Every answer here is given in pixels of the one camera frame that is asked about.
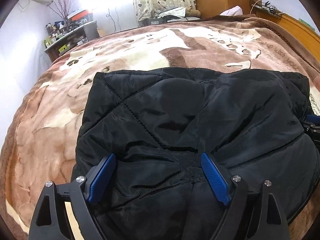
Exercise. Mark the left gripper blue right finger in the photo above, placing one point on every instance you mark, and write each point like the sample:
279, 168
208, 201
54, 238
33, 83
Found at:
218, 179

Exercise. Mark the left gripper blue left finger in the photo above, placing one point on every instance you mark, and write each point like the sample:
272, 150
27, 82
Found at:
98, 179

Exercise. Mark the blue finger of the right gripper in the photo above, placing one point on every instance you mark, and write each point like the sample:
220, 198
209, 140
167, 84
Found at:
313, 119

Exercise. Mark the black puffer jacket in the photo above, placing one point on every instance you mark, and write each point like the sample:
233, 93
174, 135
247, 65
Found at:
158, 123

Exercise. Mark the brown patterned fleece blanket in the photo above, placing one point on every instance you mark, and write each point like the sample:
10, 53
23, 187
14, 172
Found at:
40, 199

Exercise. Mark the wooden headboard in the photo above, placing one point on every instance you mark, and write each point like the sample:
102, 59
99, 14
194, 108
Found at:
302, 32

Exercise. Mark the white pillow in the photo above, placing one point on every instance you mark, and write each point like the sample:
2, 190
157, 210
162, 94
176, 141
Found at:
234, 11

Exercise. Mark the cluttered side desk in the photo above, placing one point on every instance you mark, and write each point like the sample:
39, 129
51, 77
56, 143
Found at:
83, 33

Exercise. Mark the orange box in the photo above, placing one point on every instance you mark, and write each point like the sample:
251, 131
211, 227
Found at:
78, 14

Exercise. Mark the brown plush toy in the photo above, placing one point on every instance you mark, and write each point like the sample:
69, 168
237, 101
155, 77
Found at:
189, 12

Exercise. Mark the dried branch bouquet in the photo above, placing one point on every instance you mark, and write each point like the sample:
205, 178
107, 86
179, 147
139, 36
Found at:
62, 8

